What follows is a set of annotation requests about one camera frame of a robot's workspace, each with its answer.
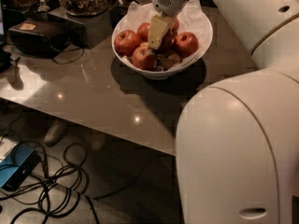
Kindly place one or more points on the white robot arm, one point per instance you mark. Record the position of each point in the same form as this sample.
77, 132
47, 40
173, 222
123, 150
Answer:
237, 143

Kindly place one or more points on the white shoe under table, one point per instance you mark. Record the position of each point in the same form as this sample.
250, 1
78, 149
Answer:
55, 132

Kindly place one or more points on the red apple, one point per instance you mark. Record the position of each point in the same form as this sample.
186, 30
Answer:
126, 42
167, 41
175, 25
144, 58
143, 31
186, 44

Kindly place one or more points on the red apple back top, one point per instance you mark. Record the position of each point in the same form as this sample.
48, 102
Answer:
175, 25

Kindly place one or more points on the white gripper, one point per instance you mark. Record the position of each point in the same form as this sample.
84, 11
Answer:
169, 2

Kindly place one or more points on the dark box stand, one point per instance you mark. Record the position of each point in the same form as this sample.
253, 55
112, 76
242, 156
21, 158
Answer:
88, 31

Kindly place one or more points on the white paper liner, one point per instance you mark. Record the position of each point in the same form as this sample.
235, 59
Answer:
196, 19

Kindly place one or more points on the white bowl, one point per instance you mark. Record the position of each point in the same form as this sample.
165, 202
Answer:
162, 73

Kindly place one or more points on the blue electronics box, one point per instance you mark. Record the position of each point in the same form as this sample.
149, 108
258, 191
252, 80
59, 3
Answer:
17, 165

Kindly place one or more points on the black device with label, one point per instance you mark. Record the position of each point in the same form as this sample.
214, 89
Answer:
43, 39

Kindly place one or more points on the metal scoop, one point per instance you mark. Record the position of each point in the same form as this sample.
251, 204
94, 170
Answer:
43, 7

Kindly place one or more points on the yellowish apple front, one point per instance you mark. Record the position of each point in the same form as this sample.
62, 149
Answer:
167, 60

